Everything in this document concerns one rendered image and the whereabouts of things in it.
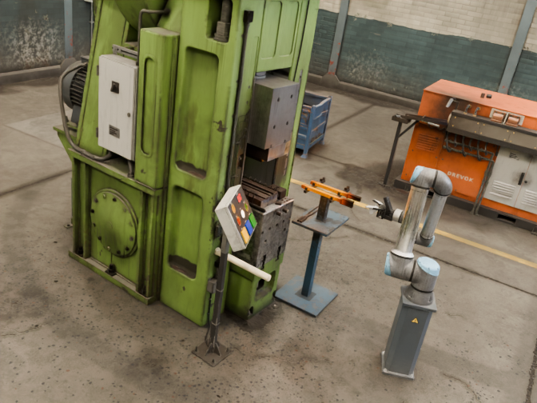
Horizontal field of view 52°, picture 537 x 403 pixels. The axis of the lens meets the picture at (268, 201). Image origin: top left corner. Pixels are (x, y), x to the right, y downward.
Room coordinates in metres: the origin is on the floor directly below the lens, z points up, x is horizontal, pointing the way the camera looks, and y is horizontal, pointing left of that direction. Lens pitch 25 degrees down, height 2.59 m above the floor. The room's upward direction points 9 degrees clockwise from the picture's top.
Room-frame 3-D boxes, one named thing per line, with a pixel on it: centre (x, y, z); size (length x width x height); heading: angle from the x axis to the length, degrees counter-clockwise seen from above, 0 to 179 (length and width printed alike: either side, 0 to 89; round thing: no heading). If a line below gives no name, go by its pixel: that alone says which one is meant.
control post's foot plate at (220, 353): (2.96, 0.22, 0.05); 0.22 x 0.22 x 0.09; 58
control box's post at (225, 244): (2.97, 0.22, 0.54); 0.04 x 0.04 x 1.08; 58
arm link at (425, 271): (3.11, -1.07, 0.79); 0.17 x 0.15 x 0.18; 77
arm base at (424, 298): (3.11, -1.08, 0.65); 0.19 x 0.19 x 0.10
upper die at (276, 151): (3.59, 0.17, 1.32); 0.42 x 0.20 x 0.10; 58
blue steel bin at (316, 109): (7.58, 0.02, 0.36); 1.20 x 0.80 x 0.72; 70
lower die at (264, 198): (3.59, 0.17, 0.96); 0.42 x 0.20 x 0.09; 58
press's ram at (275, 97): (3.63, 0.15, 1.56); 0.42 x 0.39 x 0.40; 58
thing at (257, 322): (3.45, -0.04, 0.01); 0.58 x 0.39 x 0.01; 148
